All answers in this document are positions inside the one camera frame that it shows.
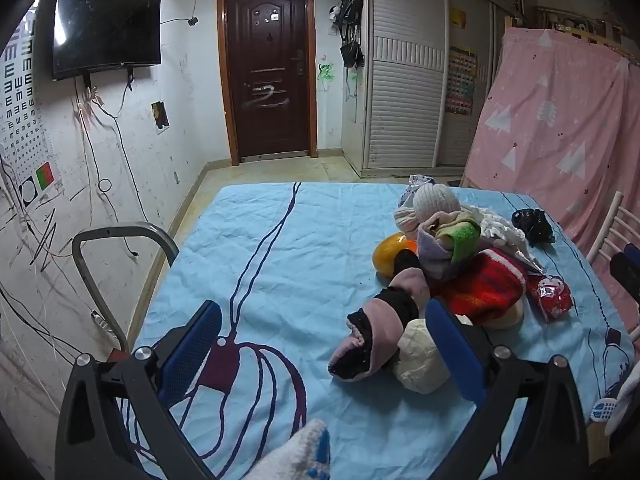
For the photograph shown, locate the red knit cloth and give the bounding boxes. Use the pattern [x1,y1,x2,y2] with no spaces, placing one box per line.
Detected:
[432,247,528,328]

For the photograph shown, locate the cream paper ball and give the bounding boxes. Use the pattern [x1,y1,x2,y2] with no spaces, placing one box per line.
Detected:
[392,317,452,395]

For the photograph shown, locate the person's left hand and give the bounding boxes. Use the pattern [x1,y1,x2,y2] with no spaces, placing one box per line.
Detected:
[247,419,331,480]

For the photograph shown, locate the white knit hat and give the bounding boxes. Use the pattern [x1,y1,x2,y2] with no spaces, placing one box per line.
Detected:
[412,183,461,226]

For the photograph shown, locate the pink and black sock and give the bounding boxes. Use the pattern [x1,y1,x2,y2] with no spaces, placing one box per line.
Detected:
[391,250,432,318]
[328,285,420,383]

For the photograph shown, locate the pale pink knit hat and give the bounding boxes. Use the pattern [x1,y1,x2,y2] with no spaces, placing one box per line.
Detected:
[393,205,420,240]

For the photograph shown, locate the pink tree print curtain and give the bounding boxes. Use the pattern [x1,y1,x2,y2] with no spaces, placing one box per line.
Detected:
[465,25,640,306]

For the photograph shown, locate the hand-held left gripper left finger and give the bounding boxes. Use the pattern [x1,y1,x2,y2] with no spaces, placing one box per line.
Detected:
[55,300,223,480]

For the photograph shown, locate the black adapter cable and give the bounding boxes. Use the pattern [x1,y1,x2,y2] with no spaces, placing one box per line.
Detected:
[160,0,202,28]

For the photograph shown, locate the person's right hand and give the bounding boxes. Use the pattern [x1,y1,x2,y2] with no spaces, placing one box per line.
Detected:
[592,385,640,436]

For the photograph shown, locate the eye chart poster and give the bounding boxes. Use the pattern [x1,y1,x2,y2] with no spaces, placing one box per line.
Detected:
[0,5,63,206]

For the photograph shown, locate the grey metal chair frame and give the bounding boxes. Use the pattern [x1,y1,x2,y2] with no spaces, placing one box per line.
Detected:
[71,222,180,356]

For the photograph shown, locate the pale purple cloth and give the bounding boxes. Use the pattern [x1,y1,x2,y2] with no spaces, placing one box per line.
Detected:
[417,225,457,281]

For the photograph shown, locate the black wall television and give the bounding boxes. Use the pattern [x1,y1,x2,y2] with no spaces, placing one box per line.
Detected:
[52,0,162,81]

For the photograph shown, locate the colourful grid poster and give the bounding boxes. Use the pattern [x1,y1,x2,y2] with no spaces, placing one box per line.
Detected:
[445,46,478,116]

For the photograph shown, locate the blue printed tablecloth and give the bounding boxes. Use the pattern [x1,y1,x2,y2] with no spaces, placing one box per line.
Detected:
[120,182,636,480]

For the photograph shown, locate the silver foil wrapper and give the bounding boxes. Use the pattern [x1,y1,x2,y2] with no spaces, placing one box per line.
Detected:
[405,175,437,197]

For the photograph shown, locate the white slatted wardrobe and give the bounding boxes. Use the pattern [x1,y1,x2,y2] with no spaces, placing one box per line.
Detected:
[360,0,506,177]

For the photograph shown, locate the yellow plastic half egg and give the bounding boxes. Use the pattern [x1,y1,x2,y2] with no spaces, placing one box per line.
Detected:
[372,233,418,281]

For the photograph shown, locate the dark brown door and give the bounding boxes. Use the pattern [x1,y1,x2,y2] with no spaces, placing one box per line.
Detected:
[217,0,318,165]

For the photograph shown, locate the green towel cloth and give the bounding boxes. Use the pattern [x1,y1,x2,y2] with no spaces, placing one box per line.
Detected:
[432,220,482,264]

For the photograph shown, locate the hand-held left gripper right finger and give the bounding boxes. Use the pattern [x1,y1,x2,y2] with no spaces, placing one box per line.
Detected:
[425,297,591,480]

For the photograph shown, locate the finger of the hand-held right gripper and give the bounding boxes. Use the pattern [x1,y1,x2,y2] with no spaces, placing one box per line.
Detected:
[611,244,640,306]

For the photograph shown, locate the white lace cloth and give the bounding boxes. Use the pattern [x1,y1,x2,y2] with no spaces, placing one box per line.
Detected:
[472,205,532,257]

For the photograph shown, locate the wooden bunk bed frame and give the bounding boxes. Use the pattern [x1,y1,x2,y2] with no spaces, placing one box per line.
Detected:
[505,7,640,63]

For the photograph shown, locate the black hanging bags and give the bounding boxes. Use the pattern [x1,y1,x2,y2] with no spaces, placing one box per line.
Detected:
[337,0,364,68]

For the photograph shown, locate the red snack packet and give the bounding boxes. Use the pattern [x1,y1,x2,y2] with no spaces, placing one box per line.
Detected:
[527,275,574,323]

